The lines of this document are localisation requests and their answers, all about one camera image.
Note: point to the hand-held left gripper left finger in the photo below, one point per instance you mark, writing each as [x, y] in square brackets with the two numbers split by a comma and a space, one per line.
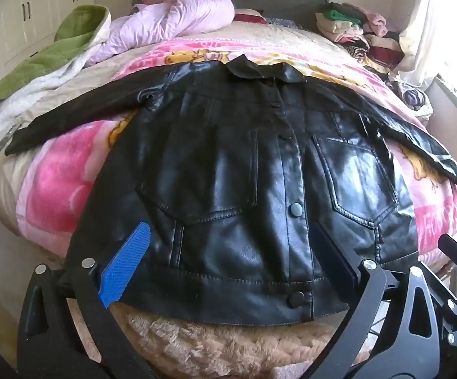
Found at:
[127, 260]

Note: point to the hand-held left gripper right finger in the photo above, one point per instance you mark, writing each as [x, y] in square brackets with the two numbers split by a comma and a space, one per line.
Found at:
[333, 258]

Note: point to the black leather jacket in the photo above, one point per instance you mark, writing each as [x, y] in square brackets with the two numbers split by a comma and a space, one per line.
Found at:
[232, 173]

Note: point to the pile of folded clothes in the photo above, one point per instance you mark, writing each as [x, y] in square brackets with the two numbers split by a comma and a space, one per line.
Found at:
[350, 23]

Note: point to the pink printed blanket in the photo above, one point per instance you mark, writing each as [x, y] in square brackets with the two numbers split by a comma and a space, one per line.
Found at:
[58, 173]

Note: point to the purple patterned cloth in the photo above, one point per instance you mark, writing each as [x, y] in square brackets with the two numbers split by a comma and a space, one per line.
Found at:
[412, 96]

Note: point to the green fleece blanket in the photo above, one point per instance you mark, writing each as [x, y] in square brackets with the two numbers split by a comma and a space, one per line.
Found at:
[54, 55]

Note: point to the white curtain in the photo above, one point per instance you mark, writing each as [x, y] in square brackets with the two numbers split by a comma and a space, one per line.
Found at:
[421, 27]

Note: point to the lilac duvet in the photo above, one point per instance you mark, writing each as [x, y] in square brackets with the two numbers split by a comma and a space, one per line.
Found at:
[181, 12]

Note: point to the dark red cloth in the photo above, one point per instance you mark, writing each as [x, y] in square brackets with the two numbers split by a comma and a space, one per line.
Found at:
[250, 17]

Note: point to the white wardrobe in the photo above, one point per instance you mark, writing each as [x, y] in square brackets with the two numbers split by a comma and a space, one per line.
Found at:
[35, 12]

